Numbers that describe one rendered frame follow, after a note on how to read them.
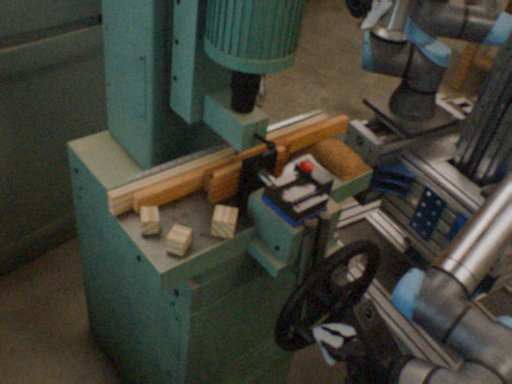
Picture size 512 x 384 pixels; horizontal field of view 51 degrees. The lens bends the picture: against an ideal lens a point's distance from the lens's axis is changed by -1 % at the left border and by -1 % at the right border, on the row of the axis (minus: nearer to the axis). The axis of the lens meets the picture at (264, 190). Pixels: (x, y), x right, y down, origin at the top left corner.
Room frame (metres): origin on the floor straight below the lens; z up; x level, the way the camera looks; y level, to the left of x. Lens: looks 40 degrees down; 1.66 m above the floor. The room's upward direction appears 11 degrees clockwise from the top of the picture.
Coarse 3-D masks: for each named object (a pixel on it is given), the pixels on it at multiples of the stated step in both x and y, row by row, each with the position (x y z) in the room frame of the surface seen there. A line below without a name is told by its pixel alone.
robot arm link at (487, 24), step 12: (468, 0) 1.24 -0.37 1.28; (480, 0) 1.22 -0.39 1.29; (492, 0) 1.22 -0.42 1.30; (468, 12) 1.17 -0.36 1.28; (480, 12) 1.18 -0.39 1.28; (492, 12) 1.19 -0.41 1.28; (468, 24) 1.16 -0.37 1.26; (480, 24) 1.16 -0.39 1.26; (492, 24) 1.16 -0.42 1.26; (504, 24) 1.17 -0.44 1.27; (468, 36) 1.16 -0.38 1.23; (480, 36) 1.16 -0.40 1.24; (492, 36) 1.16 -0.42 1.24; (504, 36) 1.16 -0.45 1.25
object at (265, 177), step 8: (264, 152) 0.92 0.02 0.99; (272, 152) 0.93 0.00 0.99; (248, 160) 0.88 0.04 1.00; (256, 160) 0.89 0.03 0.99; (264, 160) 0.91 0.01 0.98; (272, 160) 0.93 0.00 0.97; (248, 168) 0.88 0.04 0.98; (256, 168) 0.89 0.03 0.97; (264, 168) 0.91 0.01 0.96; (272, 168) 0.93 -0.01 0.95; (240, 176) 0.88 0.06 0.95; (248, 176) 0.88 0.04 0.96; (256, 176) 0.89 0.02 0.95; (264, 176) 0.88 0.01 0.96; (272, 176) 0.89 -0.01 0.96; (240, 184) 0.88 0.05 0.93; (248, 184) 0.88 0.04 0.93; (256, 184) 0.90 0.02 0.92; (264, 184) 0.88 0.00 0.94; (240, 192) 0.87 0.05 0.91; (248, 192) 0.89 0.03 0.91
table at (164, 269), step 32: (288, 160) 1.03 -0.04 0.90; (192, 192) 0.86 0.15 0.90; (352, 192) 1.02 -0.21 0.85; (128, 224) 0.73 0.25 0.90; (160, 224) 0.75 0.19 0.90; (192, 224) 0.76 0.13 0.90; (160, 256) 0.67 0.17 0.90; (192, 256) 0.68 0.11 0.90; (224, 256) 0.74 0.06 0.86; (256, 256) 0.76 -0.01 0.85; (160, 288) 0.63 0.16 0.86
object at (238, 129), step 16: (208, 96) 0.98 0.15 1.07; (224, 96) 0.99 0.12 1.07; (208, 112) 0.97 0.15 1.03; (224, 112) 0.94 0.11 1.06; (256, 112) 0.95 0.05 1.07; (224, 128) 0.93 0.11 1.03; (240, 128) 0.90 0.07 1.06; (256, 128) 0.92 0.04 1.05; (240, 144) 0.90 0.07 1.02; (256, 144) 0.93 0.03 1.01
